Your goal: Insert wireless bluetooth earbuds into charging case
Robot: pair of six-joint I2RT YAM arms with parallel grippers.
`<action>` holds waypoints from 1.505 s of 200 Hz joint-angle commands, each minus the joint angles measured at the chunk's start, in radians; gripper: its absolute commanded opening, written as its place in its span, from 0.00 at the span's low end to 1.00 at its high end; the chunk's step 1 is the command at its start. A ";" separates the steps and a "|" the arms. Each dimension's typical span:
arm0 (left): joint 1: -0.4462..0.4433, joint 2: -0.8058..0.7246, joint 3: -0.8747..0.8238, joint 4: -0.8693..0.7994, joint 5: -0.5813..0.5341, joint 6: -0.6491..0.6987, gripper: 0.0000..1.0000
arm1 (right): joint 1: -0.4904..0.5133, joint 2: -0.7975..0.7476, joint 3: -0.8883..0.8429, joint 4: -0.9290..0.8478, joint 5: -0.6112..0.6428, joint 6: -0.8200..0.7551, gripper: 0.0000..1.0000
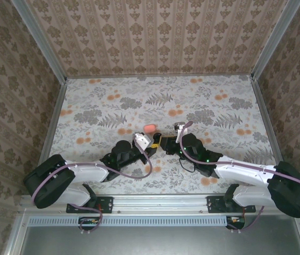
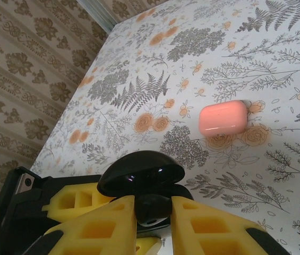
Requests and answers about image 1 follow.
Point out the aluminium front frame rail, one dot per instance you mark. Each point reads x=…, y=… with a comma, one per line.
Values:
x=160, y=203

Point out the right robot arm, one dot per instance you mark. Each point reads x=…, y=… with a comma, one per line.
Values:
x=245, y=172

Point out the black round charging case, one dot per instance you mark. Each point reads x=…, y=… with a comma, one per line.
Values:
x=157, y=136

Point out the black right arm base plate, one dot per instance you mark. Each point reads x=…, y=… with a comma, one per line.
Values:
x=214, y=204

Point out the aluminium table side rail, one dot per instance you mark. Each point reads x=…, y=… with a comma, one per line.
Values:
x=264, y=111
x=55, y=117

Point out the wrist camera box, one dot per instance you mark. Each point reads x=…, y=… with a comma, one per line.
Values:
x=179, y=127
x=141, y=140

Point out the aluminium frame post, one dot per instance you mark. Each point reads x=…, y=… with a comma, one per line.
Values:
x=273, y=40
x=43, y=43

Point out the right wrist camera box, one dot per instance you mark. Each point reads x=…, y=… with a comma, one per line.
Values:
x=179, y=127

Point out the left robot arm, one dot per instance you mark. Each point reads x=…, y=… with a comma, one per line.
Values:
x=86, y=171

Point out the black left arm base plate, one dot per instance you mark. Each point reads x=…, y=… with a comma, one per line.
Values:
x=106, y=204

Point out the pink earbud charging case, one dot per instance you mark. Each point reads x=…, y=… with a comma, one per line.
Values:
x=149, y=128

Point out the black connector board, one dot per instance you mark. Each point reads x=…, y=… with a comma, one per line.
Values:
x=88, y=221
x=236, y=220

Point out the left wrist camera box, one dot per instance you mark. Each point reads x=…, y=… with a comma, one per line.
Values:
x=141, y=140

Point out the grey metal sheet panel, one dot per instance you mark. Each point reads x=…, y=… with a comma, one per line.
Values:
x=165, y=241

